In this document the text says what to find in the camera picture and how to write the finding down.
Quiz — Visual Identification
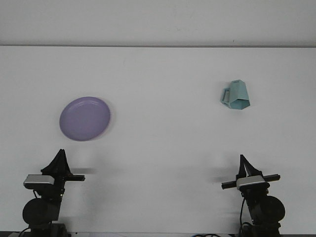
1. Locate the pale blue hexagonal cup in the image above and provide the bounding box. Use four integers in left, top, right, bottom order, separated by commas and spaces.
219, 79, 252, 111

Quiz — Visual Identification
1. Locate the pale purple round plate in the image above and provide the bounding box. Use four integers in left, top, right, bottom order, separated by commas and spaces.
59, 96, 111, 142

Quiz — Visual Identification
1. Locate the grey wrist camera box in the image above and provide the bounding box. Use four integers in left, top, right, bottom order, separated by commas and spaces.
23, 174, 55, 190
236, 175, 270, 191

